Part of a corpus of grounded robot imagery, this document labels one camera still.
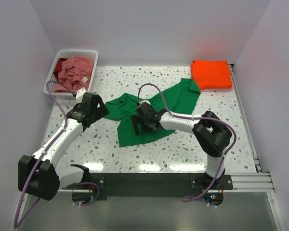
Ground green t shirt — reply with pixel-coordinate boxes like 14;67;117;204
103;77;201;148

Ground white plastic basket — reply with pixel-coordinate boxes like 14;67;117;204
44;49;98;99

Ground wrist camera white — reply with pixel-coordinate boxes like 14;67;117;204
139;100;151;106
75;88;87;103

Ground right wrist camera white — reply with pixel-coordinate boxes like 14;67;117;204
139;100;151;106

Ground pink folded shirt under stack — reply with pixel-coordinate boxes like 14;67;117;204
200;87;233;92

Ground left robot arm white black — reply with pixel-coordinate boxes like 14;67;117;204
18;92;109;201

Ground orange folded t shirt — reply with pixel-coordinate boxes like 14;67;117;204
190;60;233;91

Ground dark red t shirt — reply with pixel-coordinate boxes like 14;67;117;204
53;58;67;74

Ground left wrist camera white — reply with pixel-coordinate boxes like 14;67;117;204
75;88;87;103

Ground pink t shirt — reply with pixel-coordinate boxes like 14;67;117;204
53;56;94;92

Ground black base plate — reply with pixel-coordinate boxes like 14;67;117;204
65;173;234;205

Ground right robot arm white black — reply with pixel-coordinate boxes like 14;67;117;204
131;102;234;180

